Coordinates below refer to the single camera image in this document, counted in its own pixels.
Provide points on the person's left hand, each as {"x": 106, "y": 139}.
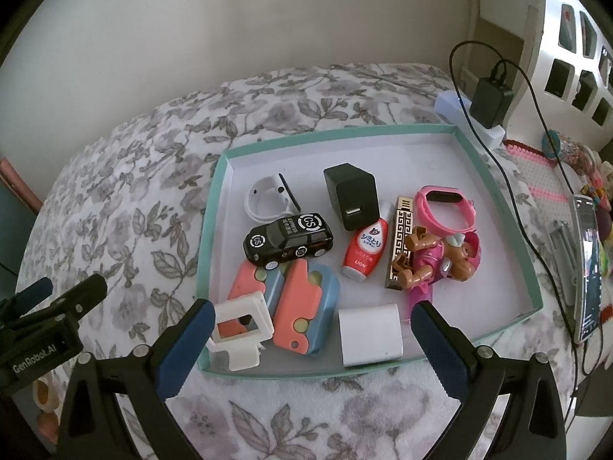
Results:
{"x": 46, "y": 399}

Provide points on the black toy car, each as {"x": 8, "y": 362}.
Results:
{"x": 287, "y": 239}

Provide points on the gold greek-key lighter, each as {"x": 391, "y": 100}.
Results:
{"x": 401, "y": 225}

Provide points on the pink pup toy figure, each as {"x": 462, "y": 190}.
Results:
{"x": 430, "y": 258}

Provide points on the teal shallow tray box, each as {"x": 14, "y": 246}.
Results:
{"x": 402, "y": 159}

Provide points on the white power strip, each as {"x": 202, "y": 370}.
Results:
{"x": 450, "y": 109}

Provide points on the metal phone stand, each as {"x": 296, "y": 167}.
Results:
{"x": 566, "y": 257}

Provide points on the small black cube adapter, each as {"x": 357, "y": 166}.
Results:
{"x": 353, "y": 195}

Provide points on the coral blue foam toy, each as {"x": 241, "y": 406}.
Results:
{"x": 306, "y": 307}
{"x": 250, "y": 279}

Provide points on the colourful toy pile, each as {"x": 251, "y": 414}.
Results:
{"x": 596, "y": 189}

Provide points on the pink smartwatch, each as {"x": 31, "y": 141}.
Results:
{"x": 445, "y": 210}

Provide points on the magenta translucent stick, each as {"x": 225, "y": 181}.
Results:
{"x": 422, "y": 292}

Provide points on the floral grey white blanket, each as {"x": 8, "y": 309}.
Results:
{"x": 131, "y": 205}

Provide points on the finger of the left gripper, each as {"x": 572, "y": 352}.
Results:
{"x": 21, "y": 303}
{"x": 81, "y": 299}

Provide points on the white lattice basket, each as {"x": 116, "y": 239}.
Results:
{"x": 568, "y": 62}

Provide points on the black power adapter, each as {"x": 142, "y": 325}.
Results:
{"x": 491, "y": 101}

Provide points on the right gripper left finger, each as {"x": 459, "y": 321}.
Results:
{"x": 91, "y": 424}

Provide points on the pink white crochet mat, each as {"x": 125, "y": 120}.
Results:
{"x": 546, "y": 185}

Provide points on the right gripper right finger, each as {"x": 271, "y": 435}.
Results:
{"x": 532, "y": 425}

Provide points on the white smartwatch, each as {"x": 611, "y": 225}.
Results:
{"x": 270, "y": 199}

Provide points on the red stain remover bottle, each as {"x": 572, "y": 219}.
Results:
{"x": 367, "y": 246}

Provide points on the smartphone on stand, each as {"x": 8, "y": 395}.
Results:
{"x": 587, "y": 271}

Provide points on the white rectangular frame piece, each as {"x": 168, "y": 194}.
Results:
{"x": 243, "y": 350}

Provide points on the white wall charger plug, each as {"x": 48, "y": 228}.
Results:
{"x": 370, "y": 335}

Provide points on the colourful bead jar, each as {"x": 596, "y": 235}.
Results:
{"x": 557, "y": 146}

